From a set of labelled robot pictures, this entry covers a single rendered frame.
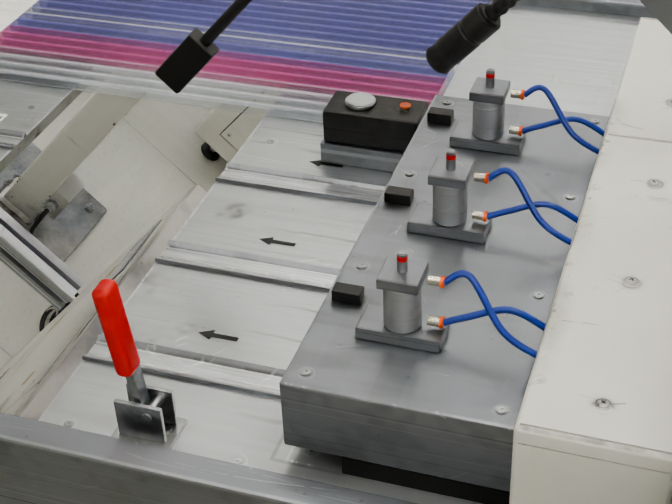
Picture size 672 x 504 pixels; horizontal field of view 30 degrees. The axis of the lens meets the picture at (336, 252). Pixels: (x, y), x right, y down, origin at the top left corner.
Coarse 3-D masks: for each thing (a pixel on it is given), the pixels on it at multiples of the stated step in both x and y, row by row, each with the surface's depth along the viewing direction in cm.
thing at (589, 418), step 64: (640, 64) 93; (640, 128) 86; (640, 192) 79; (576, 256) 74; (640, 256) 74; (576, 320) 69; (640, 320) 69; (576, 384) 65; (640, 384) 65; (576, 448) 62; (640, 448) 61
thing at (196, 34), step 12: (192, 36) 84; (180, 48) 84; (192, 48) 84; (204, 48) 84; (216, 48) 85; (168, 60) 85; (180, 60) 85; (192, 60) 84; (204, 60) 84; (156, 72) 86; (168, 72) 86; (180, 72) 85; (192, 72) 85; (168, 84) 86; (180, 84) 86
